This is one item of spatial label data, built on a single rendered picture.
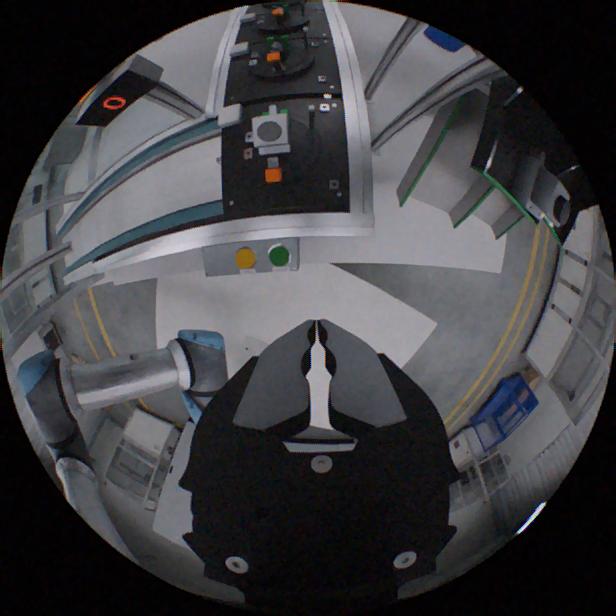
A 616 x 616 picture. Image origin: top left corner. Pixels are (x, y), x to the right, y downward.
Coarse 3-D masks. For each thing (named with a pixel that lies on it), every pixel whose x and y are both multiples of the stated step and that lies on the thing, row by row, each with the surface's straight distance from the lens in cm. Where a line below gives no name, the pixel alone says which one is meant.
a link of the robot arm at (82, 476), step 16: (80, 432) 49; (48, 448) 50; (64, 448) 46; (80, 448) 47; (64, 464) 45; (80, 464) 44; (64, 480) 43; (80, 480) 42; (96, 480) 47; (80, 496) 39; (96, 496) 41; (80, 512) 37; (96, 512) 37; (96, 528) 35; (112, 528) 37; (112, 544) 34
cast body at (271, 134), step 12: (276, 108) 33; (252, 120) 29; (264, 120) 28; (276, 120) 28; (288, 120) 31; (264, 132) 27; (276, 132) 27; (288, 132) 29; (264, 144) 28; (276, 144) 28; (288, 144) 31
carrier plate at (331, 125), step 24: (336, 120) 42; (240, 144) 42; (336, 144) 40; (240, 168) 41; (312, 168) 38; (336, 168) 38; (240, 192) 40; (264, 192) 38; (288, 192) 38; (312, 192) 37; (336, 192) 38
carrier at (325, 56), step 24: (240, 48) 61; (264, 48) 61; (288, 48) 55; (312, 48) 58; (240, 72) 55; (264, 72) 49; (288, 72) 48; (312, 72) 50; (336, 72) 51; (240, 96) 49; (264, 96) 47; (288, 96) 47; (312, 96) 47; (336, 96) 47
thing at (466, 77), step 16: (400, 32) 42; (416, 32) 41; (400, 48) 44; (384, 64) 47; (464, 64) 25; (480, 64) 24; (496, 64) 23; (448, 80) 27; (464, 80) 25; (480, 80) 25; (368, 96) 60; (432, 96) 28; (448, 96) 28; (416, 112) 32; (384, 128) 43; (400, 128) 39; (384, 144) 47
